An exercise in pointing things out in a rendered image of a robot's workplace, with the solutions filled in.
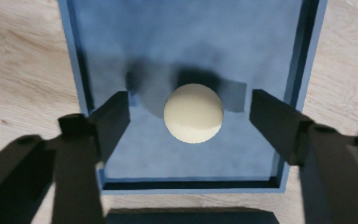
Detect blue tray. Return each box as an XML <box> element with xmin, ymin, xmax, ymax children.
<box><xmin>57</xmin><ymin>0</ymin><xmax>328</xmax><ymax>195</ymax></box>

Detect cream ball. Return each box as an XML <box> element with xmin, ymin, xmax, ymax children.
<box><xmin>164</xmin><ymin>83</ymin><xmax>224</xmax><ymax>143</ymax></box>

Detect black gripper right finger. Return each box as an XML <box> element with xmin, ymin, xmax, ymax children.
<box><xmin>248</xmin><ymin>89</ymin><xmax>358</xmax><ymax>224</ymax></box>

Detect blue square plate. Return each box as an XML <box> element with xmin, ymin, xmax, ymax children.
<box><xmin>108</xmin><ymin>212</ymin><xmax>280</xmax><ymax>224</ymax></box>

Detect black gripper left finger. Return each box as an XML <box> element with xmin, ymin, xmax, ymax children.
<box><xmin>0</xmin><ymin>91</ymin><xmax>132</xmax><ymax>224</ymax></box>

